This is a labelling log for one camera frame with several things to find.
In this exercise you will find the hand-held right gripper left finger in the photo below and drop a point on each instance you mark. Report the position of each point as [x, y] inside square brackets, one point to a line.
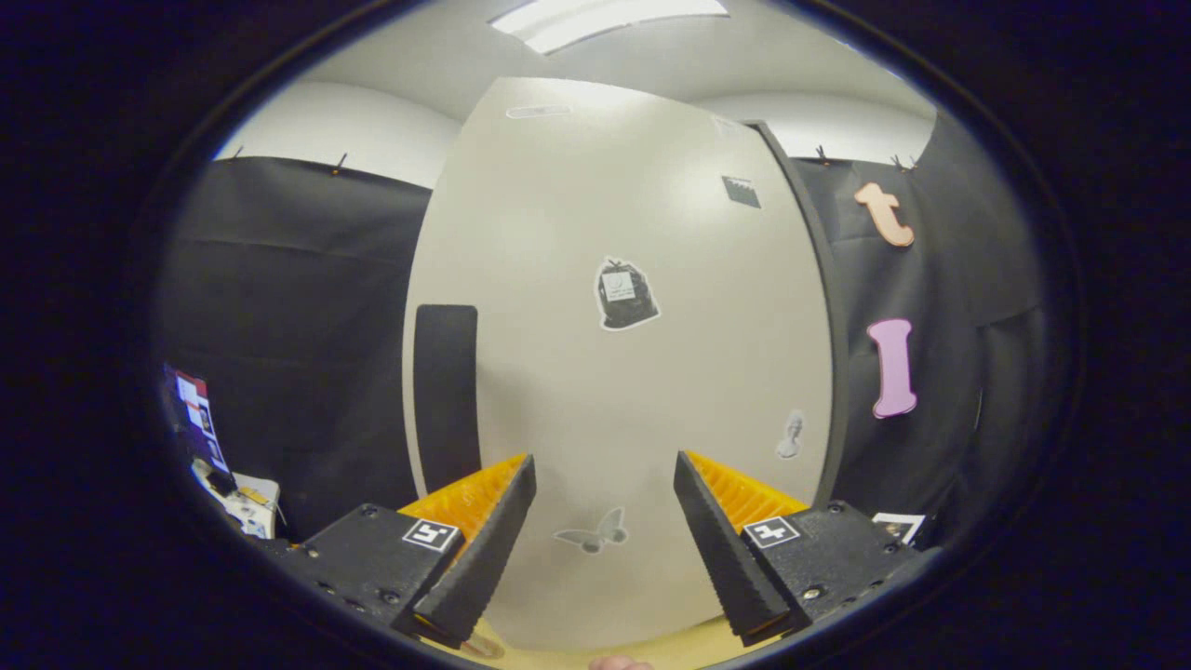
[484, 558]

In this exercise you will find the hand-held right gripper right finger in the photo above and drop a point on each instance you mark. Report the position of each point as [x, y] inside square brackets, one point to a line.
[730, 558]

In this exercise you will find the beige cabinet door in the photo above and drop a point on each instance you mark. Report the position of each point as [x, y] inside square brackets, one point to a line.
[605, 400]

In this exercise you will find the grey cabinet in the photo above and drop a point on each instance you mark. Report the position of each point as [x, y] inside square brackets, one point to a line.
[839, 372]

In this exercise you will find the white cover book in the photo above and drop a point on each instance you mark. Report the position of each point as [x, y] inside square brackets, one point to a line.
[898, 528]

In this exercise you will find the white box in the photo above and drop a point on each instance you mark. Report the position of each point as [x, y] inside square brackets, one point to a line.
[253, 507]

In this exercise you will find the black backdrop cloth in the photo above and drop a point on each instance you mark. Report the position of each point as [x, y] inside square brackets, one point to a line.
[307, 307]

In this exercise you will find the long ceiling light panel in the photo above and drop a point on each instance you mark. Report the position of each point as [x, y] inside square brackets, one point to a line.
[605, 19]

